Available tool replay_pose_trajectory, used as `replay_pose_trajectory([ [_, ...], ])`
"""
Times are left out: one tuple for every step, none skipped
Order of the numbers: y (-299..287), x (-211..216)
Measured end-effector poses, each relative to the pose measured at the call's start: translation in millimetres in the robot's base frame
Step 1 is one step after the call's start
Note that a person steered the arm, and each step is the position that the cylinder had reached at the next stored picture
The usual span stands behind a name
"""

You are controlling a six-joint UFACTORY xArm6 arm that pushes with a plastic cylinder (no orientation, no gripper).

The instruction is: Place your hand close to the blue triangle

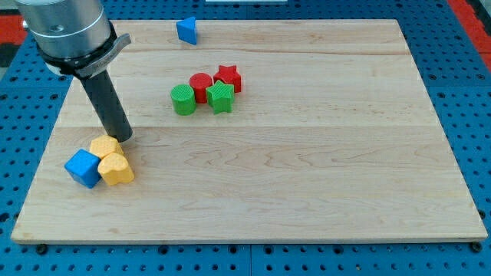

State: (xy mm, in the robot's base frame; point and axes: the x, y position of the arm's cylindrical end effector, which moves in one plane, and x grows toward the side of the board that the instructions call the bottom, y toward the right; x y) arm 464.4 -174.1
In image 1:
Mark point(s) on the red star block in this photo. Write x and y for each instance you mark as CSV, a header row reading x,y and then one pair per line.
x,y
229,75

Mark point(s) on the yellow heart block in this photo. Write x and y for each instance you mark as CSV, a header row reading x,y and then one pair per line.
x,y
114,169

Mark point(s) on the green star block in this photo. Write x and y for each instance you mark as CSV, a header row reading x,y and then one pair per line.
x,y
220,97

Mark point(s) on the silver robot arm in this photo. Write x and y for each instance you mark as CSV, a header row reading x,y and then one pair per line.
x,y
75,37

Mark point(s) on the red cylinder block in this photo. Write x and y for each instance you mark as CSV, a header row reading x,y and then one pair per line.
x,y
199,82

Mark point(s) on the green cylinder block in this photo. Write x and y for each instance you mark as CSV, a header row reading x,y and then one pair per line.
x,y
183,99

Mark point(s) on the blue triangle block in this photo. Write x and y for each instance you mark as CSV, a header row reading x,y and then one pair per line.
x,y
186,30

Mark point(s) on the blue cube block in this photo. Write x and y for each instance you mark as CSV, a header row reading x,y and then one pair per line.
x,y
82,167

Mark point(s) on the black clamp mount with bracket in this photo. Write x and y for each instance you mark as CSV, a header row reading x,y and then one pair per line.
x,y
91,64

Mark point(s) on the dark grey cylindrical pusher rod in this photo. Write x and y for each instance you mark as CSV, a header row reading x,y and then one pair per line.
x,y
103,97

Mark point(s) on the wooden board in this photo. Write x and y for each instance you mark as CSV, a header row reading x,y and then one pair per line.
x,y
333,139

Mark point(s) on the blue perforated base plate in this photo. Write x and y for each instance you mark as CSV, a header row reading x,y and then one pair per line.
x,y
449,47

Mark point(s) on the yellow hexagon block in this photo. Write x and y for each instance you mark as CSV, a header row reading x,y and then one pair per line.
x,y
105,145

